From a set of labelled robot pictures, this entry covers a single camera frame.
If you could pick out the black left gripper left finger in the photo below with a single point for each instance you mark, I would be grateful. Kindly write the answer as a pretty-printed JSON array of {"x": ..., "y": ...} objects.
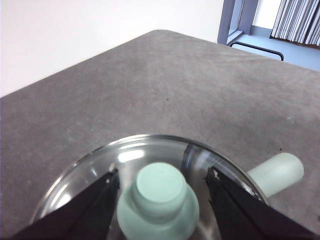
[{"x": 82, "y": 215}]

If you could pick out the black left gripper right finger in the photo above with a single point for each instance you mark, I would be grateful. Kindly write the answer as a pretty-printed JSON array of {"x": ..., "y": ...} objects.
[{"x": 245, "y": 217}]

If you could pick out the glass pot lid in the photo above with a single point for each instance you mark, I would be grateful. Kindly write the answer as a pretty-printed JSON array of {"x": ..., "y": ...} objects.
[{"x": 160, "y": 185}]

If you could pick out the white vertical blinds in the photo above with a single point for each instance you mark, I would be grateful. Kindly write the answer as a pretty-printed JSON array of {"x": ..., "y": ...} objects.
[{"x": 295, "y": 20}]

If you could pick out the black metal tube frame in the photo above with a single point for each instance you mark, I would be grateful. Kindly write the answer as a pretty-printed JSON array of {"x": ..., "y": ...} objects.
[{"x": 260, "y": 48}]

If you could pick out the blue-grey window frame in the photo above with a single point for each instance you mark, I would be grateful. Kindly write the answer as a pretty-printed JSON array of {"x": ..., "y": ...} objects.
[{"x": 225, "y": 22}]

